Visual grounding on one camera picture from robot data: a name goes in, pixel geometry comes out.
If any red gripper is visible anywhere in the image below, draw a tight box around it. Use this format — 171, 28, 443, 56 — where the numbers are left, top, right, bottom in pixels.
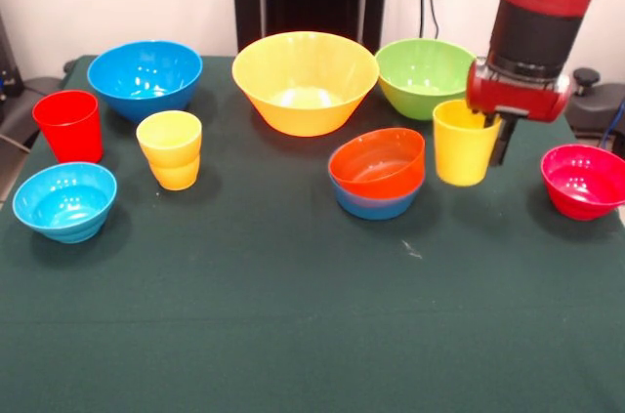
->
465, 56, 575, 167

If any yellow cup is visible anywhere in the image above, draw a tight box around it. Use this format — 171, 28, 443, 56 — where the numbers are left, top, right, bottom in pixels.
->
432, 99, 504, 187
135, 110, 203, 163

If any small magenta bowl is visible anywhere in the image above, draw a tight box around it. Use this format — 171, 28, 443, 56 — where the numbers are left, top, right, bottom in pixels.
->
539, 143, 625, 222

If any small orange-red bowl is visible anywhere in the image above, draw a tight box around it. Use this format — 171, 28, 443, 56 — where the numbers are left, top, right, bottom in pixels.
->
327, 127, 427, 200

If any large green bowl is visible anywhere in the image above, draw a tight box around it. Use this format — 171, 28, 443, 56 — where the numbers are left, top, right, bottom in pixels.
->
374, 37, 478, 121

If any large orange-yellow bowl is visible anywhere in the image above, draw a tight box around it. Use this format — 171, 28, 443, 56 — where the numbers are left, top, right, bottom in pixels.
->
231, 30, 381, 137

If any dark green tablecloth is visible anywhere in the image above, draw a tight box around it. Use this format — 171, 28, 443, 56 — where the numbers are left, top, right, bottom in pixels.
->
0, 55, 625, 413

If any orange-yellow cup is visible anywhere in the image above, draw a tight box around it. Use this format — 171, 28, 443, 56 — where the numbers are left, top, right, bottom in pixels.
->
147, 153, 201, 191

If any large blue bowl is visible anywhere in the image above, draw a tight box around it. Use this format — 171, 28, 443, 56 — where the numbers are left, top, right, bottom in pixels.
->
86, 39, 204, 124

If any red cup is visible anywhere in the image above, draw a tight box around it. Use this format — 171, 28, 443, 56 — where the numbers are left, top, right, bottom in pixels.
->
31, 89, 104, 164

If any small light blue bowl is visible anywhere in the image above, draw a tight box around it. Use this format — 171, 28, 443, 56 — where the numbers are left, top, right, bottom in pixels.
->
12, 161, 118, 244

